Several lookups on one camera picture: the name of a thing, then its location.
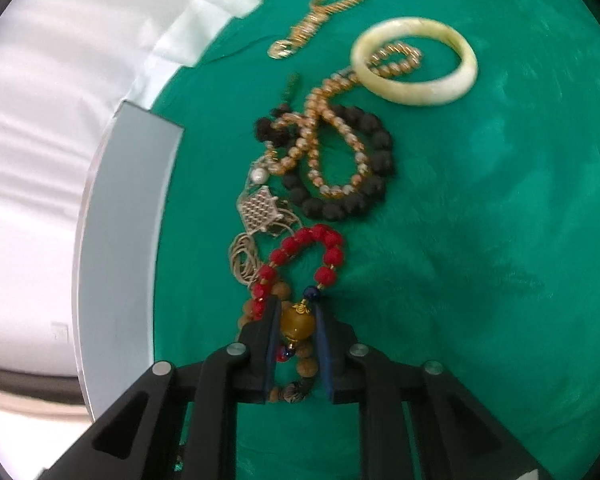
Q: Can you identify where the gold pendant chain necklace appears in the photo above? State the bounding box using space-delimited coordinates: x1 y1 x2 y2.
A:
267 9 327 60

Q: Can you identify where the green patterned tablecloth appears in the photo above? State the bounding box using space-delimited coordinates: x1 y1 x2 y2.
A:
144 0 600 480

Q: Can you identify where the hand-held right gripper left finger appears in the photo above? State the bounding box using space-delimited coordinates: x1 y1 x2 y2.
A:
40 296 283 480

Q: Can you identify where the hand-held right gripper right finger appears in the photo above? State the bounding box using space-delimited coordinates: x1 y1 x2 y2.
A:
315 302 552 480

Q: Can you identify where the red bead bracelet amber bead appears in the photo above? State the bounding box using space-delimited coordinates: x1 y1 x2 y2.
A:
250 224 349 366

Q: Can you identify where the pale jade bangle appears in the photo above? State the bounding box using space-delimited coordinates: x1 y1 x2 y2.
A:
350 17 479 107

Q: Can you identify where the grey storage box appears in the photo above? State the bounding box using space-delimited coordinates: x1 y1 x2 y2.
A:
72 100 185 424

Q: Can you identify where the dark wooden bead bracelet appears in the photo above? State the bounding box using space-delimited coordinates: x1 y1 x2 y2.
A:
253 74 395 221

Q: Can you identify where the gold bead necklace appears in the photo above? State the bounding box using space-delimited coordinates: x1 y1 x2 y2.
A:
267 42 424 199

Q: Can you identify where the silver pendant necklace with pearl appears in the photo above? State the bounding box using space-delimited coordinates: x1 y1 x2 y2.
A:
228 155 302 289

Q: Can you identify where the white curtain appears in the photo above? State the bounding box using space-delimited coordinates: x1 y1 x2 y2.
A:
0 0 303 466

